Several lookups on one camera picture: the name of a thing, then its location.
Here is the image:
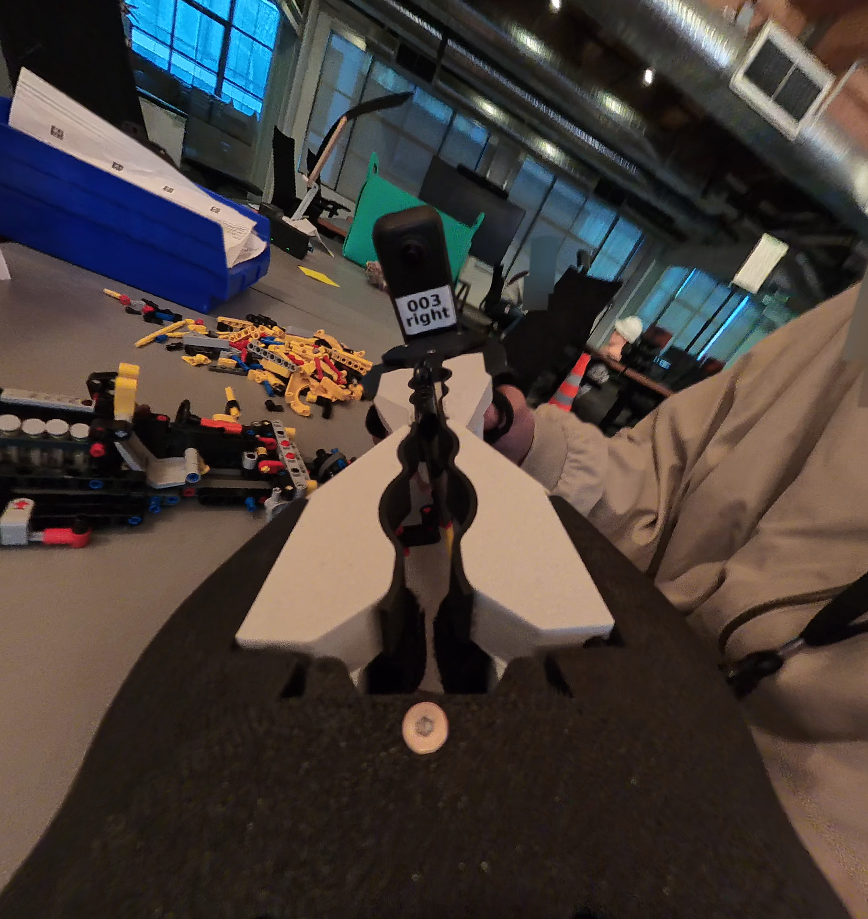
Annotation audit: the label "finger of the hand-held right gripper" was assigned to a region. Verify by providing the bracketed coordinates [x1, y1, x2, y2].
[372, 372, 422, 433]
[436, 354, 497, 440]

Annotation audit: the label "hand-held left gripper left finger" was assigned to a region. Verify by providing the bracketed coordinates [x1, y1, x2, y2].
[235, 424, 428, 694]

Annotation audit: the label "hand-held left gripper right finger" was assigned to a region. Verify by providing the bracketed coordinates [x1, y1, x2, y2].
[432, 422, 616, 694]

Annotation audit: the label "small black piece red pin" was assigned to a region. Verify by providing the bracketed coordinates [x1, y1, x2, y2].
[396, 504, 447, 549]

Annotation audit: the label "pile of toy building pieces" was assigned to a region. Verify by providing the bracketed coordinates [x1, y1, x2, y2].
[103, 287, 375, 421]

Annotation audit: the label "black toy car chassis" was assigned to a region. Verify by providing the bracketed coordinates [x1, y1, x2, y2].
[0, 362, 353, 551]

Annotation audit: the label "person's right forearm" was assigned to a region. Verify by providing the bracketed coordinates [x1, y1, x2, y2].
[523, 402, 693, 575]

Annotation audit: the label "grey desk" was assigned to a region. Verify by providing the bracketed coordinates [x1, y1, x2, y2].
[0, 240, 406, 906]

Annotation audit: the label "person's right hand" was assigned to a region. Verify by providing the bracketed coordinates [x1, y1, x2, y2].
[487, 388, 538, 465]

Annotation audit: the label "green folding container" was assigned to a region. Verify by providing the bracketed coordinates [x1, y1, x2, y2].
[342, 152, 485, 277]

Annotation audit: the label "black monitor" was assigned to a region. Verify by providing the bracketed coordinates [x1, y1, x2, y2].
[419, 157, 527, 248]

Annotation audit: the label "orange reflective object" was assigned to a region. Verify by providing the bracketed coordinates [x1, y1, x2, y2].
[549, 352, 594, 415]

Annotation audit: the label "black office chair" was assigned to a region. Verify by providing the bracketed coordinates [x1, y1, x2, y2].
[509, 266, 625, 410]

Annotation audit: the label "black device green lights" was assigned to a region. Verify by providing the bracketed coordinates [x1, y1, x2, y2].
[260, 203, 314, 259]

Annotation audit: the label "tan pole black top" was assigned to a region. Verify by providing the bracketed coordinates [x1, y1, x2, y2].
[290, 92, 415, 224]

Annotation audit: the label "person's beige jacket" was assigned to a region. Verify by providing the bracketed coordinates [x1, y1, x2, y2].
[585, 283, 868, 919]

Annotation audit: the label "white printed leaflet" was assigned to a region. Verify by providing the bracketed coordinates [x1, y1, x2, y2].
[9, 68, 268, 268]

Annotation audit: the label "blue plastic bin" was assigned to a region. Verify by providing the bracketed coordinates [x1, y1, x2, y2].
[0, 90, 271, 314]

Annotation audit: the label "white vent grille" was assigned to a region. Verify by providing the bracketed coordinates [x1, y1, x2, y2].
[728, 20, 838, 142]

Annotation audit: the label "silver ventilation duct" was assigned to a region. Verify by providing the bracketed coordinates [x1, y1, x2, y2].
[570, 0, 868, 216]

